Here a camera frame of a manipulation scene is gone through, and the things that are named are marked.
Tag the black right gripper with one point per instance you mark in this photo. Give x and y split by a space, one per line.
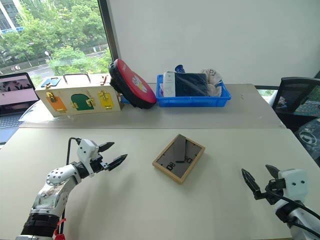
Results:
273 191

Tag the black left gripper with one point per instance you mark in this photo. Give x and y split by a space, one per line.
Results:
98 163

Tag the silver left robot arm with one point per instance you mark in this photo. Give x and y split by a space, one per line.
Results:
58 175

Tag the red tag on arm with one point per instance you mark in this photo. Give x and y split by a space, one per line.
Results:
60 228

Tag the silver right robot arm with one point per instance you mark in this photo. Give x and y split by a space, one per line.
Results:
297 220

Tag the open laptop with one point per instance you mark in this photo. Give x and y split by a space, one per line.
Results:
15 92

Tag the black bag with white print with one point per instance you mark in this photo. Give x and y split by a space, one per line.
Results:
308 137

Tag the wooden latch lock box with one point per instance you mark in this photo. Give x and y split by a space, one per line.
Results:
80 91

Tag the red black boxing pad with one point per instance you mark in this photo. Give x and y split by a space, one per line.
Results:
135 85

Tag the black mesh office chair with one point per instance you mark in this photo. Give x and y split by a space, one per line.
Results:
290 97

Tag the white slim box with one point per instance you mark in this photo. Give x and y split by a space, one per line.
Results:
169 83

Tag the blue plastic bin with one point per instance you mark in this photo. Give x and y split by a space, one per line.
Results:
192 101

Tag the dark blue packet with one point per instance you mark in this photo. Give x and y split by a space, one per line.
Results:
191 85

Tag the white plastic bag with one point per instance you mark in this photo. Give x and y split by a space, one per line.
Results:
213 80

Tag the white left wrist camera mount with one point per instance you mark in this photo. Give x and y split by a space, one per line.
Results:
85 150

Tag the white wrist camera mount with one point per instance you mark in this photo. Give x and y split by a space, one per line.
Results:
295 183
85 150

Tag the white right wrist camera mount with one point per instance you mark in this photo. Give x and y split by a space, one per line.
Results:
295 183

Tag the wooden picture frame face down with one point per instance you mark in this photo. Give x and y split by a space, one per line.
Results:
166 160

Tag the dark window frame post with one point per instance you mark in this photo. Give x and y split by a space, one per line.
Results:
108 30

